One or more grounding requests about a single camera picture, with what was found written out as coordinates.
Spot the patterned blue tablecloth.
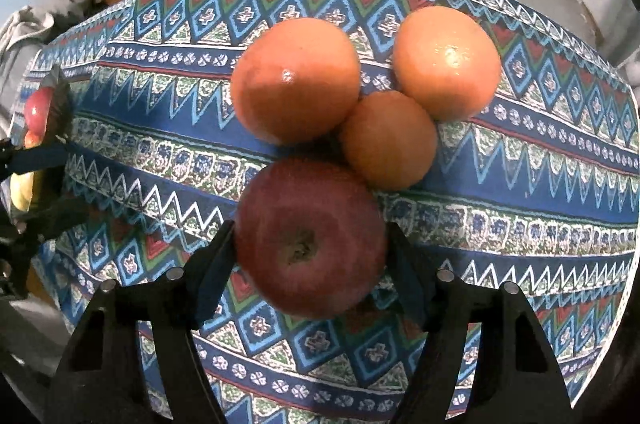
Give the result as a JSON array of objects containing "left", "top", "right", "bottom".
[{"left": 11, "top": 0, "right": 639, "bottom": 423}]

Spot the large orange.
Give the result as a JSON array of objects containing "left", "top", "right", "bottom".
[
  {"left": 230, "top": 18, "right": 360, "bottom": 146},
  {"left": 392, "top": 6, "right": 501, "bottom": 121}
]

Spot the clear glass bowl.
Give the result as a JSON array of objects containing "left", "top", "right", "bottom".
[{"left": 9, "top": 64, "right": 73, "bottom": 217}]

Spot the red apple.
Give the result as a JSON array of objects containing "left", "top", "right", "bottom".
[
  {"left": 234, "top": 157, "right": 387, "bottom": 320},
  {"left": 24, "top": 86, "right": 54, "bottom": 137}
]

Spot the pile of grey clothes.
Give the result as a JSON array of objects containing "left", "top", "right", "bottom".
[{"left": 1, "top": 0, "right": 102, "bottom": 135}]

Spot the small orange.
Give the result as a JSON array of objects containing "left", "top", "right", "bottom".
[
  {"left": 338, "top": 91, "right": 437, "bottom": 191},
  {"left": 24, "top": 131, "right": 42, "bottom": 149}
]

